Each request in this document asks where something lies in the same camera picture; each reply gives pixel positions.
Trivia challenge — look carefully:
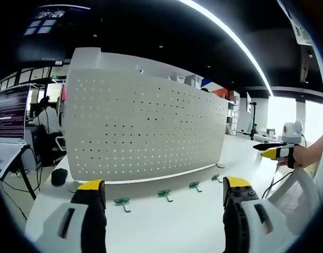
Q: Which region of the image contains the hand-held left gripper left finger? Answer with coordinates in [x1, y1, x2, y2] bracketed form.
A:
[36, 179, 108, 253]

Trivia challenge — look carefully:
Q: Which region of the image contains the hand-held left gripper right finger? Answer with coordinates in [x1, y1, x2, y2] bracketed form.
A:
[222, 176, 297, 253]

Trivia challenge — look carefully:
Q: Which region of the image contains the white perforated mounting plate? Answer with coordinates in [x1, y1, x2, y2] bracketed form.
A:
[63, 47, 229, 184]

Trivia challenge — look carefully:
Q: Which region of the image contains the person's right hand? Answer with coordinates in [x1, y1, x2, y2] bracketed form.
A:
[279, 143, 310, 168]

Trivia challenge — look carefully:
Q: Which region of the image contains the black tripod stand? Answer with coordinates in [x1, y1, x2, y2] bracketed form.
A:
[250, 101, 258, 141]

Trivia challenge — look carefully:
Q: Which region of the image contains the white mesh chair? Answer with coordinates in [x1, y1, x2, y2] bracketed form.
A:
[267, 168, 322, 237]

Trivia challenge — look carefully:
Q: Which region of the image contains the shelf with white boxes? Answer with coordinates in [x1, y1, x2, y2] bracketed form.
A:
[224, 89, 242, 132]

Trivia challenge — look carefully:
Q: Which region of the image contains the black computer mouse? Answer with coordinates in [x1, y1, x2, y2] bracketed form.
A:
[51, 168, 69, 187]

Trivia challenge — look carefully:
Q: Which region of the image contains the black laptop stand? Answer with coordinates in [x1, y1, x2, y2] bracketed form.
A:
[18, 144, 39, 201]

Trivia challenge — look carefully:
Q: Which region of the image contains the black office chair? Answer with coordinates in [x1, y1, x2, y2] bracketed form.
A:
[31, 125, 67, 168]

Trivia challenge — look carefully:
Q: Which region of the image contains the ceiling light strip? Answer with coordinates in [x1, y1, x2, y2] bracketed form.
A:
[177, 0, 273, 97]

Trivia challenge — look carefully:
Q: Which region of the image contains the white labelled sheet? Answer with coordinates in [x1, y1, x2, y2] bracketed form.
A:
[277, 0, 315, 46]

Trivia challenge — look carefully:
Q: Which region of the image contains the open laptop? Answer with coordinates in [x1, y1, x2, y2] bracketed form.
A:
[0, 83, 32, 181]

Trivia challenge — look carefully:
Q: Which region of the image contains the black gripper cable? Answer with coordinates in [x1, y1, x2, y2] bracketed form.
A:
[261, 158, 294, 200]

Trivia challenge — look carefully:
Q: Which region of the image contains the black floor cable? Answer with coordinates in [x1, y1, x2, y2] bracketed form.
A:
[0, 158, 43, 221]

